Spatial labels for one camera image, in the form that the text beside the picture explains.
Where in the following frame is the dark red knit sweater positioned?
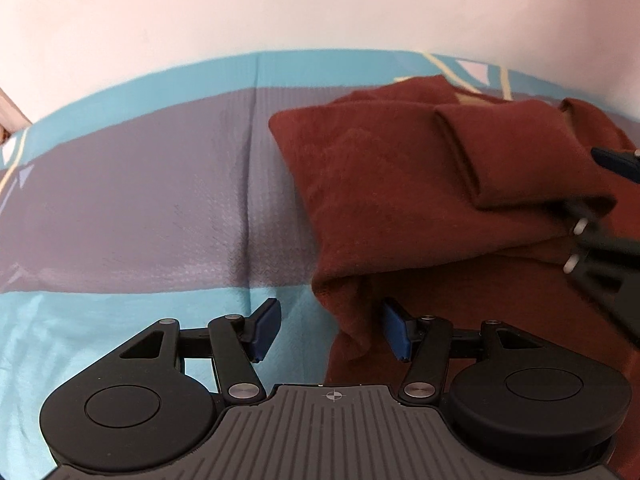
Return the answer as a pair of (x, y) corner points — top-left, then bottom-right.
(268, 74), (640, 480)

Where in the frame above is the teal grey patterned bedsheet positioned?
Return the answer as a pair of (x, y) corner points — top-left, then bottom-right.
(1, 50), (639, 479)

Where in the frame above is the pink wooden door frame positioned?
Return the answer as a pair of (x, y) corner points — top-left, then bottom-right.
(0, 90), (32, 144)

